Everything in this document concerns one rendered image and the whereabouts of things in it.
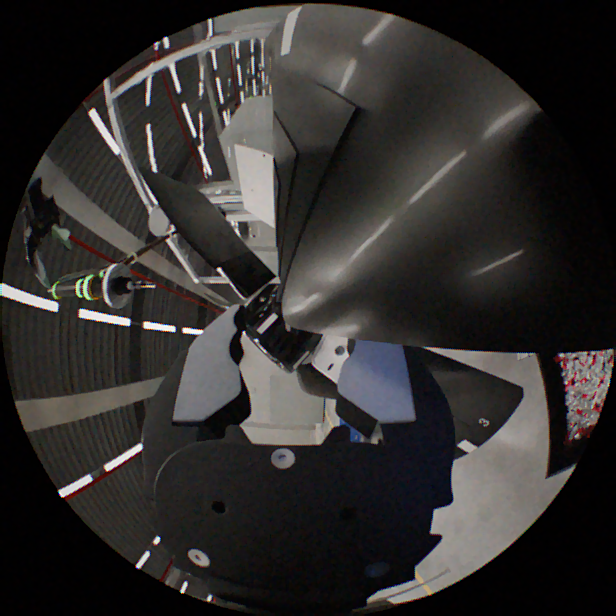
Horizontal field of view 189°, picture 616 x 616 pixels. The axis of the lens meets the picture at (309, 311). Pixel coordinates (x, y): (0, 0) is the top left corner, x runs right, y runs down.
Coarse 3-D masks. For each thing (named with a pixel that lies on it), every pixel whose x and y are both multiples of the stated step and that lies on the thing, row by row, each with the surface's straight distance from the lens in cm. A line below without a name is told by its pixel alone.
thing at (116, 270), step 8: (120, 264) 37; (104, 272) 43; (112, 272) 36; (120, 272) 37; (128, 272) 38; (104, 280) 35; (112, 280) 36; (104, 288) 35; (112, 288) 36; (104, 296) 36; (112, 296) 36; (120, 296) 37; (128, 296) 38; (112, 304) 36; (120, 304) 37
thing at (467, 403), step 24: (432, 360) 26; (456, 360) 26; (456, 384) 26; (480, 384) 27; (504, 384) 27; (456, 408) 28; (480, 408) 28; (504, 408) 29; (456, 432) 30; (480, 432) 31; (456, 456) 35
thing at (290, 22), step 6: (294, 12) 11; (288, 18) 11; (294, 18) 10; (288, 24) 11; (294, 24) 10; (288, 30) 10; (288, 36) 10; (282, 42) 11; (288, 42) 10; (282, 48) 11; (288, 48) 10; (282, 54) 11
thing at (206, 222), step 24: (144, 168) 38; (168, 192) 38; (192, 192) 46; (168, 216) 32; (192, 216) 36; (216, 216) 42; (192, 240) 31; (216, 240) 35; (240, 240) 40; (216, 264) 31
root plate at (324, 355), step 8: (328, 336) 30; (336, 336) 29; (320, 344) 30; (328, 344) 30; (336, 344) 29; (344, 344) 29; (320, 352) 31; (328, 352) 30; (312, 360) 31; (320, 360) 31; (328, 360) 30; (336, 360) 30; (344, 360) 29; (320, 368) 31; (336, 368) 30; (328, 376) 31; (336, 376) 30
